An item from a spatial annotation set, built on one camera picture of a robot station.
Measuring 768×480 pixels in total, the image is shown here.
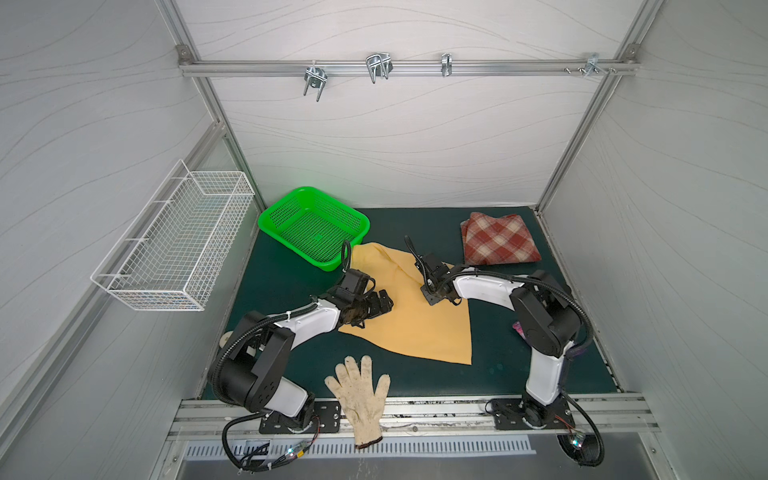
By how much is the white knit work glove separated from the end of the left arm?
136 mm

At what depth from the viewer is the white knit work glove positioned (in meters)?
0.73

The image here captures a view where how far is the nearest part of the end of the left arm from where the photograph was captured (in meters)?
0.71
